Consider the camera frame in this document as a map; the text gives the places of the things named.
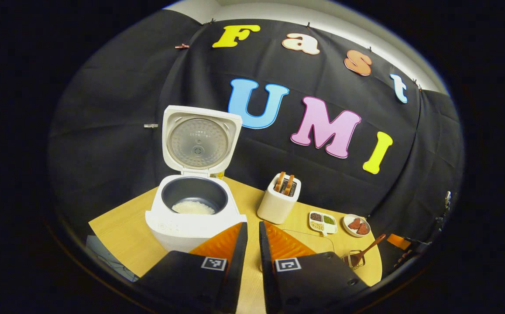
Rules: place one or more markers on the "white toaster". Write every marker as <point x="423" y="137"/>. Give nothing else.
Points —
<point x="276" y="207"/>

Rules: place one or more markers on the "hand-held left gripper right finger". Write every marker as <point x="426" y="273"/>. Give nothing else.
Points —
<point x="266" y="279"/>

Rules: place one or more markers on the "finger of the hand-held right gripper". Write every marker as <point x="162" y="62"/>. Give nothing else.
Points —
<point x="398" y="241"/>

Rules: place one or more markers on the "brown wooden spoon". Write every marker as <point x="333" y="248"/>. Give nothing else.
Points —
<point x="368" y="249"/>

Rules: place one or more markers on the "red meat slice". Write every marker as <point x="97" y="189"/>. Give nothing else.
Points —
<point x="355" y="224"/>
<point x="363" y="228"/>

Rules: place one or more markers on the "white rice cooker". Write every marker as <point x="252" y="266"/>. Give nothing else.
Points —
<point x="191" y="226"/>

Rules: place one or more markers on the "clear rice container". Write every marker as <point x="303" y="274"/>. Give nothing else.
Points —
<point x="317" y="242"/>

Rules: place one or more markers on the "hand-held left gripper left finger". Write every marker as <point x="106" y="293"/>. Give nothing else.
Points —
<point x="235" y="270"/>

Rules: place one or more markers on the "white divided bean dish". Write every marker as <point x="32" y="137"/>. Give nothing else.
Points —
<point x="323" y="221"/>

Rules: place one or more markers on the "white round plate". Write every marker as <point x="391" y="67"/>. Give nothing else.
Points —
<point x="347" y="223"/>

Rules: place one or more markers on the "toasted bread slice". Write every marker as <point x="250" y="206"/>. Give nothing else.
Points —
<point x="289" y="185"/>
<point x="279" y="182"/>

